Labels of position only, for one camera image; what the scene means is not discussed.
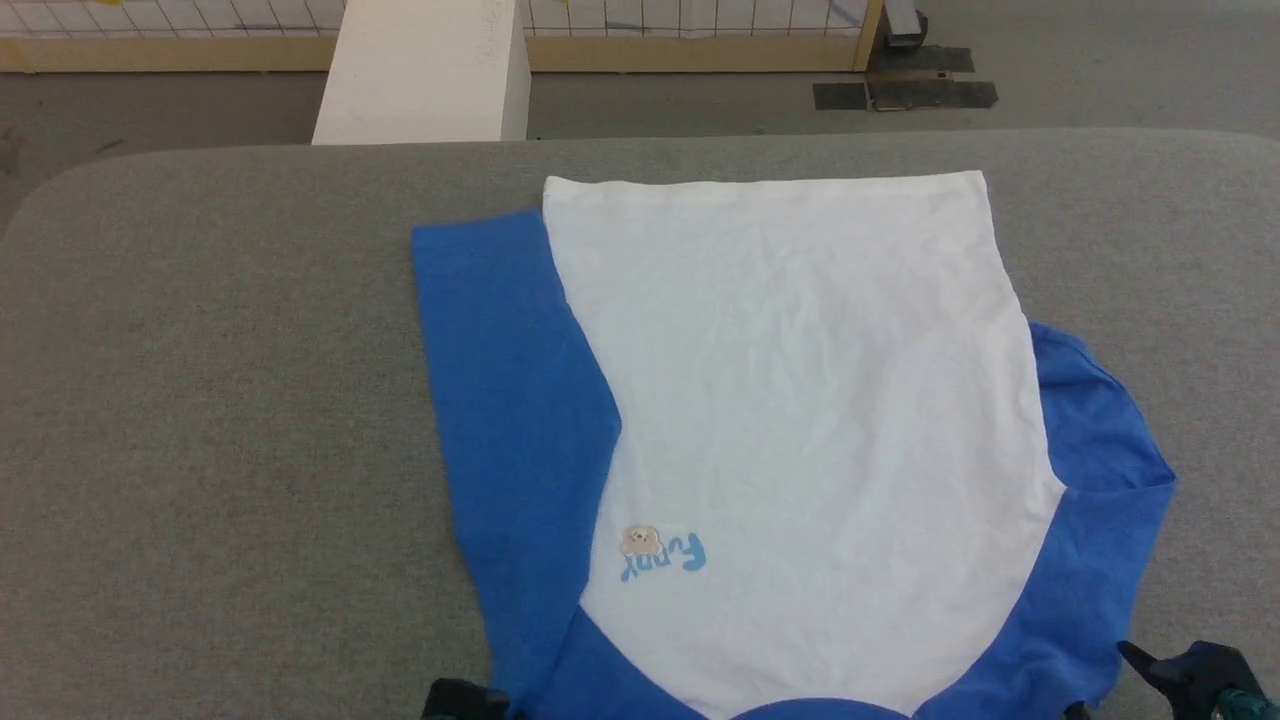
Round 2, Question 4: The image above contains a white and blue raglan shirt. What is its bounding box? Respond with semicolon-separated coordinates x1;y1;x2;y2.
411;170;1179;720

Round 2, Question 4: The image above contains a white rectangular pillar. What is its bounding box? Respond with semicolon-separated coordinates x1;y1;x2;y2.
312;0;532;146

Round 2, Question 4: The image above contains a grey fabric covered surface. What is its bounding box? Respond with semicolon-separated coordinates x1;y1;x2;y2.
0;128;1280;720

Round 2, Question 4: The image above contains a wooden framed wire grid fence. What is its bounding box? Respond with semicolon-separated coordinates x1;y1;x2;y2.
0;0;886;73

